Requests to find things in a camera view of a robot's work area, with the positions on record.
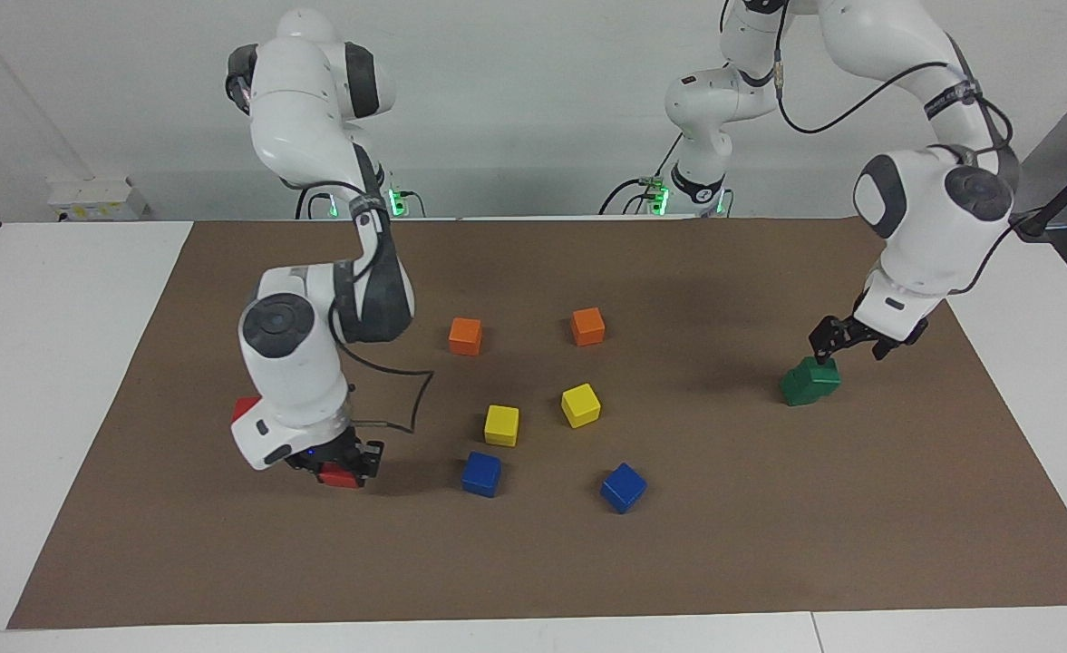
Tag green cube block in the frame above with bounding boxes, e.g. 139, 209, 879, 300
780, 370, 840, 407
794, 354, 842, 389

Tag blue cube block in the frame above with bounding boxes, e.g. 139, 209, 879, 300
600, 462, 648, 515
461, 451, 503, 499

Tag yellow cube block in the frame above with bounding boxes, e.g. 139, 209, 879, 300
560, 383, 603, 429
483, 404, 520, 448

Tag brown table mat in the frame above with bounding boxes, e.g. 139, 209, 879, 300
5, 218, 1067, 631

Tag black stand pole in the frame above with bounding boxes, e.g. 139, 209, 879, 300
1009, 145, 1067, 241

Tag white power strip box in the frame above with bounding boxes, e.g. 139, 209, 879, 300
49, 179, 149, 221

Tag black right arm gripper cable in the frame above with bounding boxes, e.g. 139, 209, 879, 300
297, 181, 434, 434

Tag black arm gripper cable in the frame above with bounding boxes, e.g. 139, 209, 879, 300
719, 0, 1019, 296
297, 181, 434, 434

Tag black left arm gripper cable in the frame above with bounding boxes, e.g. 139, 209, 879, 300
719, 0, 1019, 296

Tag black base cable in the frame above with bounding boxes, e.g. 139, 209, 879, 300
598, 134, 686, 217
295, 186, 335, 221

